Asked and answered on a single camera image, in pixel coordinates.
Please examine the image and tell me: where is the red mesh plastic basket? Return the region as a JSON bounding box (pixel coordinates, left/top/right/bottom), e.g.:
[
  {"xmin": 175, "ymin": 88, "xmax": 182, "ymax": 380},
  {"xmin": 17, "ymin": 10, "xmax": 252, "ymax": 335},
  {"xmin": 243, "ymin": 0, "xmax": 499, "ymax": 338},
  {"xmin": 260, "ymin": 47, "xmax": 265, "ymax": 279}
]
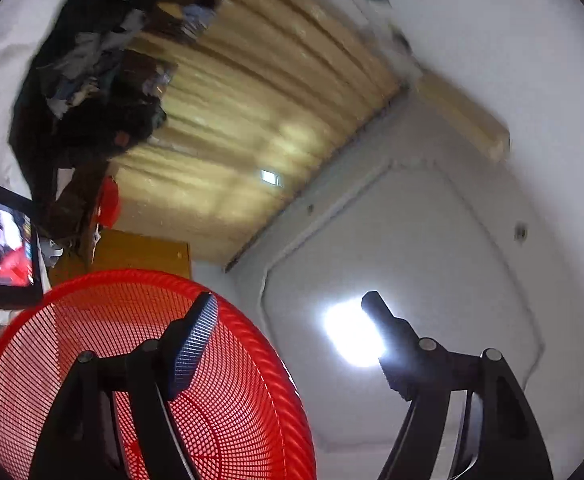
[{"xmin": 0, "ymin": 269, "xmax": 317, "ymax": 479}]

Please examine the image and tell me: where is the white ceiling light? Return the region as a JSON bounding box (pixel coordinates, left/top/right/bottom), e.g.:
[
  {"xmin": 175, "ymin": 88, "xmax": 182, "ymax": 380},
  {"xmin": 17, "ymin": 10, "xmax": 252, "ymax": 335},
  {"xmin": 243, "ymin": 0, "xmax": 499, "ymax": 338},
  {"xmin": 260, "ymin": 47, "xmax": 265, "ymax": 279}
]
[{"xmin": 321, "ymin": 298, "xmax": 386, "ymax": 370}]

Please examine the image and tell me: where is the wooden wardrobe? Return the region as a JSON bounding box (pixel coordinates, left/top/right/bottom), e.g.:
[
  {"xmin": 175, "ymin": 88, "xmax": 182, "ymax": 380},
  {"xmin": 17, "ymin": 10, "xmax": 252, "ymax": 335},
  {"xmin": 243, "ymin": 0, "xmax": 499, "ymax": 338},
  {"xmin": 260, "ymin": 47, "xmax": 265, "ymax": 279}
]
[{"xmin": 49, "ymin": 229, "xmax": 192, "ymax": 286}]

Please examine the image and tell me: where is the red bag on desk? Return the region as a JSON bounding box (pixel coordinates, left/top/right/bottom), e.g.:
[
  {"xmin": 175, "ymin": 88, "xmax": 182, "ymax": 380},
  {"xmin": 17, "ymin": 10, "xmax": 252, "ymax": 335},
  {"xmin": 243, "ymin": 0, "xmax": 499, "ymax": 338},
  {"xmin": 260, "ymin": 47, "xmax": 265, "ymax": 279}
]
[{"xmin": 96, "ymin": 176, "xmax": 121, "ymax": 229}]

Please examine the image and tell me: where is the pile of dark clothes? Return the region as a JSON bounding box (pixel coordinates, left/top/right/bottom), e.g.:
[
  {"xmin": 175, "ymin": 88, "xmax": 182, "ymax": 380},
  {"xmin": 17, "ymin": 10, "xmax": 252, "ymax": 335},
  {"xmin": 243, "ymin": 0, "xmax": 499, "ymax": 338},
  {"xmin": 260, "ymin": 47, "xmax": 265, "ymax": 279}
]
[{"xmin": 8, "ymin": 0, "xmax": 220, "ymax": 240}]

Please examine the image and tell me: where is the yellow curtain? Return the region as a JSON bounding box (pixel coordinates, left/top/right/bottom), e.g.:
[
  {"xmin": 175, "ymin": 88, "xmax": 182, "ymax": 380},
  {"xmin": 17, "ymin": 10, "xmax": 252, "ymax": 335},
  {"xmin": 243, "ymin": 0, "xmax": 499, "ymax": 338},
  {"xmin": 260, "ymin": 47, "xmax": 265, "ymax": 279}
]
[{"xmin": 115, "ymin": 0, "xmax": 400, "ymax": 264}]

